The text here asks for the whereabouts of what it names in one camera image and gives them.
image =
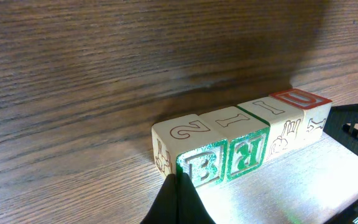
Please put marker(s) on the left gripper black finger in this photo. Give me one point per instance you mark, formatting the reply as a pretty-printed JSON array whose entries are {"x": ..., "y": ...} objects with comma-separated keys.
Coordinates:
[
  {"x": 164, "y": 207},
  {"x": 190, "y": 207}
]

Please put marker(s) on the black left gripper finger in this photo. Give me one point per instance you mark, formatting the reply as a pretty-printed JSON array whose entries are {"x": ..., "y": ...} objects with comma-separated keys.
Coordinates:
[{"x": 342, "y": 125}]

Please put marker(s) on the wooden block blue side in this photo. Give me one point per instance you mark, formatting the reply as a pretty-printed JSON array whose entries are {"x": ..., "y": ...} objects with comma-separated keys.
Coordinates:
[{"x": 315, "y": 112}]

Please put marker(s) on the wooden block green letter B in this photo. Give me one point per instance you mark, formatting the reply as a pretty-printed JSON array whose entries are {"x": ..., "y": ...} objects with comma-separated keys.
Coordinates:
[{"x": 190, "y": 145}]

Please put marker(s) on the plain wooden block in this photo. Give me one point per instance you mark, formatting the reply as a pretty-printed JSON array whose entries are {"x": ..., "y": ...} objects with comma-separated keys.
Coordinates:
[{"x": 284, "y": 121}]

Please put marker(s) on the wooden block green letter R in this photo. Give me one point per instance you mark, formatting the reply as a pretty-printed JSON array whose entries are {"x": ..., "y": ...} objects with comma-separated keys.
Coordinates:
[{"x": 246, "y": 140}]

